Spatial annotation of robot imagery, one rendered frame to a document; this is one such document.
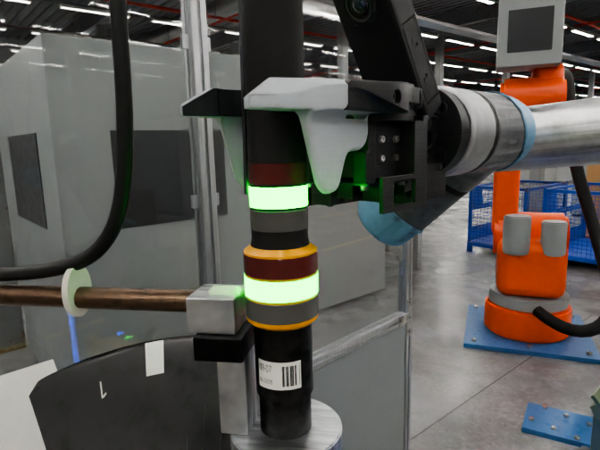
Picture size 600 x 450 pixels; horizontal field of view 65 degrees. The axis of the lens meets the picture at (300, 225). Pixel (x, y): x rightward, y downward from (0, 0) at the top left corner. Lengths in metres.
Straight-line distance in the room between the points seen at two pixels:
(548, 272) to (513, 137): 3.66
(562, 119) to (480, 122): 0.21
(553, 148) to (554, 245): 3.44
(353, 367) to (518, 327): 2.68
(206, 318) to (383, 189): 0.13
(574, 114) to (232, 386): 0.46
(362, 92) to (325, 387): 1.33
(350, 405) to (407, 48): 1.44
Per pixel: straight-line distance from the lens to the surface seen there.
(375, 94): 0.26
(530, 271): 4.10
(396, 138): 0.32
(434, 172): 0.38
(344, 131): 0.27
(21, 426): 0.68
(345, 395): 1.64
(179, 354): 0.48
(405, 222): 0.51
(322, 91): 0.24
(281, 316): 0.27
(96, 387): 0.49
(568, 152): 0.60
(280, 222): 0.26
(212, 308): 0.28
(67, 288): 0.33
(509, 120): 0.46
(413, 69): 0.35
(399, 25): 0.34
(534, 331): 4.18
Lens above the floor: 1.63
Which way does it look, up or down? 10 degrees down
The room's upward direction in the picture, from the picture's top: 2 degrees counter-clockwise
